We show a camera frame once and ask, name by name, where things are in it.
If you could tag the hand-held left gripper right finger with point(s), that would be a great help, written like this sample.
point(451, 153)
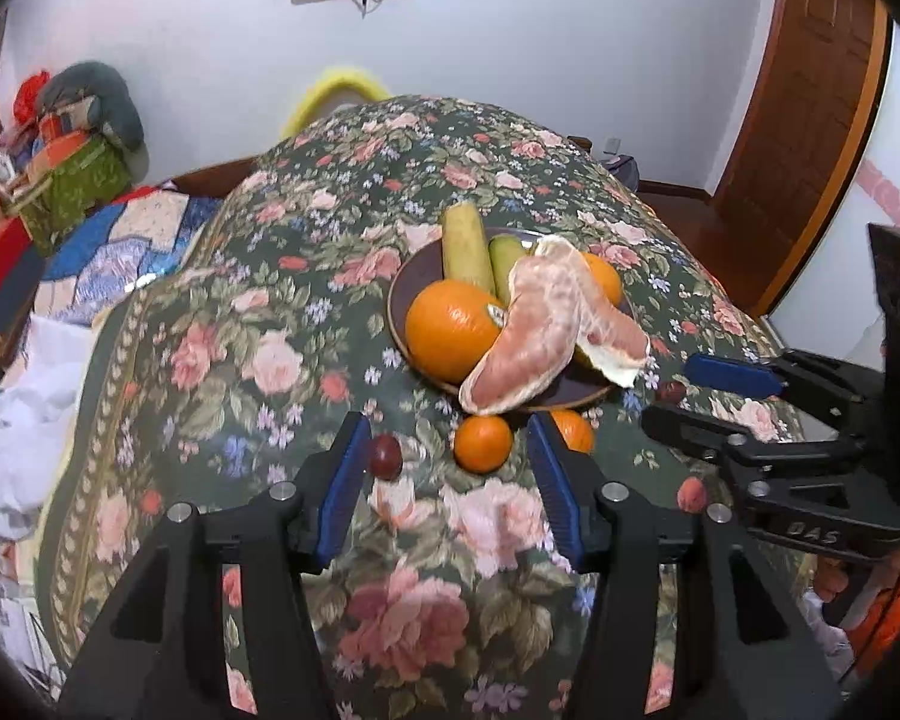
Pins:
point(555, 480)

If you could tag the patchwork quilt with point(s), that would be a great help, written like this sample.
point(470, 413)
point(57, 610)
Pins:
point(127, 240)

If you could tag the grey plush pillow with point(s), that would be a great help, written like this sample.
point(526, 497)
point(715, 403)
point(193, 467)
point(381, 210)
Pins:
point(101, 101)

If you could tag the wooden door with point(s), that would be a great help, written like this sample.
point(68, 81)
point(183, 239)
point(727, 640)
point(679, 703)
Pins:
point(795, 127)

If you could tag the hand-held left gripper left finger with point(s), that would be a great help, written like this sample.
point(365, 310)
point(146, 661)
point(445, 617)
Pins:
point(345, 480)

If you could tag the dark red grape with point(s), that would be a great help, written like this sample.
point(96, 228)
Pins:
point(385, 456)
point(673, 391)

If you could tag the large plain orange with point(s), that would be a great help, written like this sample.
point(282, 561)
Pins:
point(606, 279)

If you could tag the white cloth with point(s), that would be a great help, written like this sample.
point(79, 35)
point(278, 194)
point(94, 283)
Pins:
point(22, 427)

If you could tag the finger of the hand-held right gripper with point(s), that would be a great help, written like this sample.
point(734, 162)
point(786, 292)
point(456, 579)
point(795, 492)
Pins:
point(727, 376)
point(690, 427)

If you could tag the floral blanket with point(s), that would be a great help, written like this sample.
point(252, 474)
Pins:
point(270, 277)

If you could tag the red box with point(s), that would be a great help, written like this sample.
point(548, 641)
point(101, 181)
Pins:
point(0, 274)

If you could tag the person's right hand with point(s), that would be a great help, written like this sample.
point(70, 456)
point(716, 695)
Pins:
point(829, 581)

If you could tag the red bag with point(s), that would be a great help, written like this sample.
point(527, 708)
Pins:
point(31, 90)

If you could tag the yellow-green banana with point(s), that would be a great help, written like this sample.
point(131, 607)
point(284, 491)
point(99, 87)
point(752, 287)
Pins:
point(465, 247)

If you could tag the purple plate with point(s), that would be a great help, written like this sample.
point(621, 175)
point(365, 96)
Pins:
point(412, 277)

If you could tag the orange with sticker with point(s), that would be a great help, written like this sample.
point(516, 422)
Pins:
point(450, 330)

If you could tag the wooden bed frame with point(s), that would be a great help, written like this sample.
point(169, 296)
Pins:
point(210, 172)

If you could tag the grey backpack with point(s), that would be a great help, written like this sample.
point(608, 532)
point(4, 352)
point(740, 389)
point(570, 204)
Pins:
point(624, 169)

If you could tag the small tangerine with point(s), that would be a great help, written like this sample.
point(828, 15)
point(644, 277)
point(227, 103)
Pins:
point(577, 431)
point(484, 444)

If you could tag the peeled pomelo segment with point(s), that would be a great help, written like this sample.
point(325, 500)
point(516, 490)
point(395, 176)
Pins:
point(529, 337)
point(613, 334)

